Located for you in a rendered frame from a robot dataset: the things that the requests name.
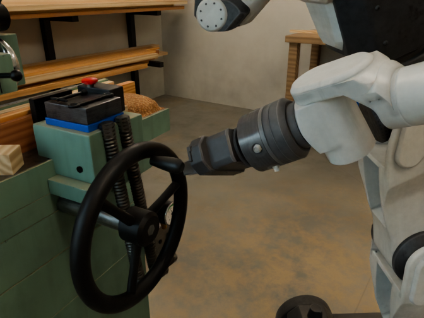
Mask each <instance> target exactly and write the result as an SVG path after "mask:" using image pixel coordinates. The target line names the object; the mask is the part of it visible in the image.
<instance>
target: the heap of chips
mask: <svg viewBox="0 0 424 318"><path fill-rule="evenodd" d="M124 104H125V105H127V108H128V112H133V113H137V114H141V115H142V117H146V116H148V115H151V114H153V113H155V112H158V111H159V110H162V109H164V107H159V106H158V104H157V102H156V101H154V100H152V99H151V98H149V97H146V96H143V95H138V94H135V93H125V94H124Z"/></svg>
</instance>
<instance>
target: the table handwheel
mask: <svg viewBox="0 0 424 318"><path fill-rule="evenodd" d="M153 155H154V156H169V157H174V158H178V156H177V155H176V154H175V152H174V151H173V150H171V149H170V148H169V147H168V146H166V145H164V144H162V143H159V142H156V141H143V142H139V143H135V144H132V145H131V146H128V147H127V148H125V149H123V150H122V151H120V152H118V154H116V155H115V156H114V157H112V158H111V159H110V160H109V161H108V162H107V163H106V164H105V166H104V167H103V168H102V169H101V171H99V173H98V174H97V176H96V177H95V178H94V180H93V182H92V183H91V185H90V187H89V188H88V190H87V192H86V194H85V196H84V198H83V200H82V202H81V203H78V202H76V201H72V200H70V199H66V198H63V197H59V199H58V200H57V208H58V210H59V211H62V212H65V213H68V214H70V215H74V216H76V219H75V222H74V227H73V231H72V235H71V243H70V250H69V265H70V272H71V277H72V281H73V285H74V288H75V290H76V293H77V294H78V296H79V297H80V299H81V300H82V301H83V303H84V304H85V305H86V306H87V307H89V308H90V309H92V310H94V311H95V312H98V313H101V314H116V313H119V312H123V311H125V310H128V309H130V308H131V307H133V306H135V305H136V304H138V303H139V302H140V301H142V300H143V299H144V298H145V297H146V296H147V295H148V294H149V293H150V292H151V291H152V290H153V289H154V287H155V286H156V285H157V284H158V282H159V281H160V280H161V278H162V276H163V275H164V274H165V272H166V270H167V269H168V267H169V265H170V263H171V261H172V259H173V257H174V255H175V252H176V250H177V248H178V245H179V242H180V239H181V236H182V232H183V229H184V224H185V221H186V214H187V199H188V193H187V179H186V176H185V175H184V173H183V172H181V173H179V174H174V173H170V172H169V173H170V176H171V179H172V183H171V184H170V185H169V186H168V187H167V188H166V189H165V191H164V192H163V193H162V195H161V196H160V197H159V198H158V199H157V200H156V201H155V202H154V203H153V204H152V205H151V206H150V207H149V208H148V209H143V208H139V207H137V206H131V207H130V208H128V209H127V210H123V209H120V208H118V207H117V206H115V205H114V204H112V203H111V202H109V201H108V200H106V198H107V196H108V194H109V192H110V191H111V189H112V188H113V186H114V185H115V183H116V182H117V181H118V180H119V178H120V177H121V176H122V174H123V173H124V172H125V171H126V170H127V169H129V168H130V167H131V166H133V165H134V164H135V163H137V162H139V161H141V160H144V159H146V158H151V156H153ZM173 194H174V206H173V212H172V219H171V222H170V227H169V230H168V233H167V237H166V239H165V242H164V244H163V247H162V249H161V251H160V253H159V255H158V257H157V259H156V261H155V262H154V264H153V265H152V267H151V268H150V270H149V271H148V272H147V273H146V274H145V276H144V277H143V278H142V279H141V280H140V281H139V282H138V270H139V261H140V257H141V248H142V247H146V246H147V245H149V244H150V243H152V241H154V239H155V238H156V236H157V234H158V231H159V227H160V221H159V219H158V215H157V213H158V211H159V210H160V209H161V208H162V206H163V205H164V204H165V203H166V202H167V200H168V199H169V198H170V197H171V196H172V195H173ZM96 223H98V224H100V225H103V226H106V227H109V228H112V229H114V230H118V232H119V237H120V238H121V239H122V240H125V241H127V242H130V243H132V245H131V259H130V267H129V277H128V282H127V291H126V292H124V293H122V294H120V295H113V296H112V295H106V294H104V293H103V292H102V291H100V290H99V288H98V286H97V285H96V283H95V281H94V279H93V274H92V270H91V243H92V238H93V232H94V229H95V225H96Z"/></svg>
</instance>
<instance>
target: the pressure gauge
mask: <svg viewBox="0 0 424 318"><path fill-rule="evenodd" d="M173 206H174V202H173V201H169V200H167V202H166V203H165V204H164V205H163V206H162V208H161V209H160V210H159V211H158V213H157V215H158V219H159V221H160V225H161V226H162V229H166V228H167V226H170V222H171V219H172V215H171V214H172V212H173ZM171 210H172V211H171Z"/></svg>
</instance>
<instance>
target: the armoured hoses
mask: <svg viewBox="0 0 424 318"><path fill-rule="evenodd" d="M115 123H116V124H117V125H118V127H119V134H120V137H121V143H122V147H123V148H122V149H125V148H127V147H128V146H131V145H132V144H134V139H133V135H132V133H133V132H131V131H132V129H131V128H132V126H131V120H130V116H129V115H126V114H122V115H118V116H117V117H115ZM98 126H99V129H100V130H101V131H102V135H103V136H102V137H103V140H104V144H105V151H106V155H107V161H109V160H110V159H111V158H112V157H114V156H115V155H116V154H118V152H119V151H120V150H119V149H118V148H119V147H118V142H117V139H116V137H117V136H116V135H117V133H116V130H115V124H114V122H113V121H103V122H101V123H99V125H98ZM126 171H128V173H127V174H128V177H129V183H130V186H131V192H132V197H133V201H134V206H137V207H139V208H143V209H148V208H147V206H148V205H147V202H146V197H145V193H144V188H143V183H142V179H141V173H140V170H139V164H138V162H137V163H135V164H134V165H133V166H131V167H130V168H129V169H127V170H126ZM124 178H125V177H124V174H122V176H121V177H120V178H119V180H118V181H117V182H116V183H115V185H114V186H113V190H114V194H115V195H114V196H115V199H116V203H117V204H116V205H117V207H118V208H120V209H123V210H127V209H128V208H130V201H129V198H128V197H129V196H128V192H127V189H126V187H127V186H126V183H125V181H126V180H125V179H124ZM154 241H155V240H154ZM154 241H152V243H150V244H149V245H147V246H146V247H144V251H145V256H146V260H147V263H148V268H149V270H150V268H151V267H152V265H153V264H154V262H155V261H156V259H157V257H158V256H157V255H158V254H157V251H156V247H155V242H154ZM131 245H132V243H130V242H127V241H125V246H126V249H127V250H126V251H127V254H128V255H127V256H128V259H129V264H130V259H131ZM175 261H177V254H175V255H174V257H173V259H172V261H171V263H170V265H169V266H171V265H172V264H173V263H174V262H175ZM144 276H145V275H144V270H143V265H142V260H141V257H140V261H139V270H138V282H139V281H140V280H141V279H142V278H143V277H144Z"/></svg>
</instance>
